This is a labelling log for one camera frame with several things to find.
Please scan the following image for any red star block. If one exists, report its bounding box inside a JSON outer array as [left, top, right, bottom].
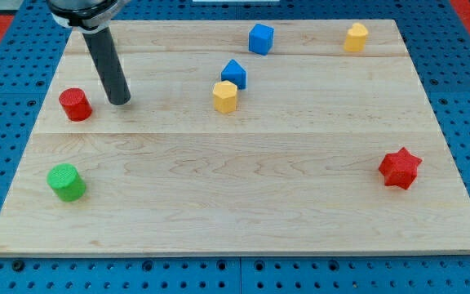
[[379, 147, 423, 189]]

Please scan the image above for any yellow heart block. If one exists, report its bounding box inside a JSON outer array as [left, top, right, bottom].
[[344, 22, 369, 52]]

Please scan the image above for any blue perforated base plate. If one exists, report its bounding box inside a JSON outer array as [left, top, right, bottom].
[[0, 0, 470, 293]]

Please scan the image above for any blue cube block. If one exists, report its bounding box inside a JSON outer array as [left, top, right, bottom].
[[248, 24, 274, 56]]

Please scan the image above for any green cylinder block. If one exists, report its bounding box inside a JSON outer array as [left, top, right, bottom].
[[47, 163, 86, 202]]

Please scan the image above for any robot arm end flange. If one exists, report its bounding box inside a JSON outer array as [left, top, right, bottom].
[[46, 0, 130, 33]]

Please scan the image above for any yellow hexagon block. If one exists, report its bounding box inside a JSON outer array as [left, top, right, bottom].
[[212, 80, 238, 114]]

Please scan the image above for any wooden board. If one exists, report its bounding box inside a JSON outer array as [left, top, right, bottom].
[[0, 20, 470, 258]]

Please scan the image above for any blue triangle block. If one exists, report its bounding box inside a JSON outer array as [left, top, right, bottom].
[[220, 60, 246, 89]]

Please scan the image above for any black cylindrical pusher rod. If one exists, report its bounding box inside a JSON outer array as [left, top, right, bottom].
[[83, 28, 131, 105]]

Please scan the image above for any red cylinder block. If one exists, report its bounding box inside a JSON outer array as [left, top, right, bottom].
[[59, 88, 92, 122]]

